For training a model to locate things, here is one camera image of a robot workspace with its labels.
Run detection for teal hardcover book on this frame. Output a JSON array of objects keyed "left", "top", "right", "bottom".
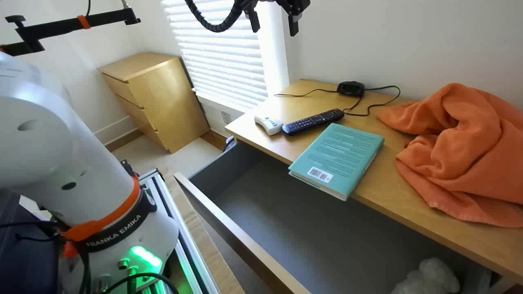
[{"left": 285, "top": 120, "right": 385, "bottom": 202}]

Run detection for white fluffy plush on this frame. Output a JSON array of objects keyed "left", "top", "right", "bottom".
[{"left": 390, "top": 256, "right": 462, "bottom": 294}]

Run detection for light wooden desk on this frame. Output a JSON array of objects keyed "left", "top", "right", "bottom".
[{"left": 223, "top": 78, "right": 523, "bottom": 284}]

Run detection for black round puck device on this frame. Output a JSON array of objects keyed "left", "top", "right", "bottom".
[{"left": 334, "top": 79, "right": 366, "bottom": 97}]

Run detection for black remote control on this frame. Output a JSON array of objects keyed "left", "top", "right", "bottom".
[{"left": 279, "top": 107, "right": 346, "bottom": 135}]

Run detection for orange towel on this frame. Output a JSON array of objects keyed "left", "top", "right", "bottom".
[{"left": 374, "top": 81, "right": 523, "bottom": 228}]

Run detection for light wooden dresser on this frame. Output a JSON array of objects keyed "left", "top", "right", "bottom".
[{"left": 97, "top": 50, "right": 210, "bottom": 153}]

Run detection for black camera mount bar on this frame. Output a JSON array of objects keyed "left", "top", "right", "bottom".
[{"left": 0, "top": 6, "right": 142, "bottom": 57}]

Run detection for open grey desk drawer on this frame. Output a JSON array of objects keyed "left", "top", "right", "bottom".
[{"left": 173, "top": 135, "right": 503, "bottom": 294}]

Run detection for white window frame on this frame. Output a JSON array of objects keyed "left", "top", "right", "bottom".
[{"left": 256, "top": 0, "right": 294, "bottom": 96}]

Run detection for black base cable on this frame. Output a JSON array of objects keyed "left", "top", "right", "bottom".
[{"left": 99, "top": 269, "right": 179, "bottom": 294}]

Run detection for aluminium frame rail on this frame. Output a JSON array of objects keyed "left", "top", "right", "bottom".
[{"left": 137, "top": 168, "right": 222, "bottom": 294}]

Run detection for thin black puck cable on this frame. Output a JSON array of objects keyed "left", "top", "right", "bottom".
[{"left": 274, "top": 83, "right": 401, "bottom": 117}]

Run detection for black corrugated cable conduit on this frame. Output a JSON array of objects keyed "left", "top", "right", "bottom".
[{"left": 182, "top": 0, "right": 248, "bottom": 34}]

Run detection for dark blue object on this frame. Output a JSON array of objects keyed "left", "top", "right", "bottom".
[{"left": 0, "top": 186, "right": 63, "bottom": 294}]

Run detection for small white device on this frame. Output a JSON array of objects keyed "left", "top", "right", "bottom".
[{"left": 253, "top": 114, "right": 284, "bottom": 137}]

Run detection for white window blinds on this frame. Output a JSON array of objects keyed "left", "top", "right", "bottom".
[{"left": 160, "top": 0, "right": 271, "bottom": 112}]

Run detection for orange clip on bar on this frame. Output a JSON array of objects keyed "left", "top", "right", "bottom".
[{"left": 75, "top": 12, "right": 93, "bottom": 30}]

